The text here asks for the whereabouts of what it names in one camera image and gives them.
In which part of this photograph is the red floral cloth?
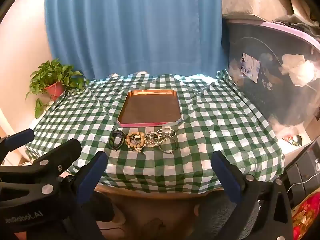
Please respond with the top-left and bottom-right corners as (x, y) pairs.
(291, 192), (320, 240)

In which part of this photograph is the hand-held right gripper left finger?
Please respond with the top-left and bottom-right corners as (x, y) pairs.
(59, 151), (108, 240)

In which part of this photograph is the colourful printed paper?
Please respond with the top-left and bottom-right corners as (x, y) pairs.
(282, 135), (304, 147)

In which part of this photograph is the silver chain bracelet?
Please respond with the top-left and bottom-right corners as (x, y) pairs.
(145, 131), (160, 148)

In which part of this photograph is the blue curtain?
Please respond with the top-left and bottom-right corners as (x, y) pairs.
(44, 0), (223, 79)

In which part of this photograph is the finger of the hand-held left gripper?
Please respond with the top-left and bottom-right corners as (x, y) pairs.
(0, 139), (82, 205)
(0, 129), (35, 155)

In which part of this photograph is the dark thin bangle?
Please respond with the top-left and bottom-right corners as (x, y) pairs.
(158, 140), (178, 154)

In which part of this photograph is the clear storage bin purple lid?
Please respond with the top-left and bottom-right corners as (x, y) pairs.
(222, 15), (320, 135)

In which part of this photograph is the black braided bracelet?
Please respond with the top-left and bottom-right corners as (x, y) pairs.
(109, 129), (126, 151)

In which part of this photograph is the black electronic device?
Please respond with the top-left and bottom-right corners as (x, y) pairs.
(282, 137), (320, 205)

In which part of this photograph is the green white checkered tablecloth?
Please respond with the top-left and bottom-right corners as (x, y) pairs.
(25, 70), (285, 194)

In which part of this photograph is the pink metal tray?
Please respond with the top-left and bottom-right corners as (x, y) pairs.
(117, 89), (182, 127)

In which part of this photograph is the silver beaded bracelet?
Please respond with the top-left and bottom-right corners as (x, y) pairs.
(156, 128), (177, 144)

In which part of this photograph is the green plant in red pot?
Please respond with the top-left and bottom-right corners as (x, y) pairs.
(26, 58), (89, 119)

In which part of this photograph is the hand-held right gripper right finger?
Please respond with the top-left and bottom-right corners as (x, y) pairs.
(211, 151), (293, 240)

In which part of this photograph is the grey fuzzy cloth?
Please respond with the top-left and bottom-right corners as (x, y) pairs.
(194, 197), (235, 240)

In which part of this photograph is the wooden bead bracelet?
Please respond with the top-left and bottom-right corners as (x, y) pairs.
(125, 131), (147, 153)

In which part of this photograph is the white crumpled cloth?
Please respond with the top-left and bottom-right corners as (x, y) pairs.
(280, 54), (318, 87)

